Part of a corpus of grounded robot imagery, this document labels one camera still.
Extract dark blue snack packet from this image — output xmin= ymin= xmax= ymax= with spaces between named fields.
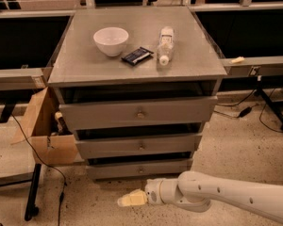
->
xmin=122 ymin=47 xmax=153 ymax=66

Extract white ceramic bowl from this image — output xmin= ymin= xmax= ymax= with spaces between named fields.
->
xmin=93 ymin=27 xmax=129 ymax=57

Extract grey drawer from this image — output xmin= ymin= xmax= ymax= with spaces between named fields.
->
xmin=59 ymin=96 xmax=217 ymax=131
xmin=76 ymin=134 xmax=202 ymax=159
xmin=86 ymin=158 xmax=192 ymax=180

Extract grey middle drawer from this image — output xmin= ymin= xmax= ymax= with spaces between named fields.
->
xmin=76 ymin=134 xmax=202 ymax=159

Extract wall power outlet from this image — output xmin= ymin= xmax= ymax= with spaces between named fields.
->
xmin=249 ymin=67 xmax=259 ymax=76

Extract grey bottom drawer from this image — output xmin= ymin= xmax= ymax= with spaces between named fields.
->
xmin=86 ymin=158 xmax=192 ymax=180

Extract black power adapter cable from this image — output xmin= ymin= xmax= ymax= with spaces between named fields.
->
xmin=214 ymin=89 xmax=258 ymax=119

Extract black floor cable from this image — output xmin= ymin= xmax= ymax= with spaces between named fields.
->
xmin=10 ymin=114 xmax=68 ymax=226

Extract small yellow foam piece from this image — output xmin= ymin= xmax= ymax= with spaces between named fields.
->
xmin=230 ymin=56 xmax=244 ymax=64

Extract brown cardboard box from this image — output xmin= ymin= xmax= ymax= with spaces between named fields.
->
xmin=11 ymin=88 xmax=78 ymax=166

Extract black stand leg right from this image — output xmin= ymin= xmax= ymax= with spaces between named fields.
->
xmin=254 ymin=75 xmax=283 ymax=132

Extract grey drawer cabinet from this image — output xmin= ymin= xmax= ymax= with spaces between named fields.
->
xmin=49 ymin=7 xmax=225 ymax=166

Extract clear plastic bottle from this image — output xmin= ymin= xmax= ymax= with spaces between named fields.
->
xmin=157 ymin=26 xmax=175 ymax=66

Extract grey top drawer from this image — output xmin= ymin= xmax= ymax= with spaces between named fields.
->
xmin=59 ymin=96 xmax=217 ymax=131

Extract black table leg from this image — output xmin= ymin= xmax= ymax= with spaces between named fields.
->
xmin=25 ymin=164 xmax=42 ymax=221

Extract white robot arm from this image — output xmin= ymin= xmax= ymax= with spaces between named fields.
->
xmin=117 ymin=170 xmax=283 ymax=224

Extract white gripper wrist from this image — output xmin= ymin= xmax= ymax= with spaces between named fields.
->
xmin=117 ymin=178 xmax=179 ymax=207

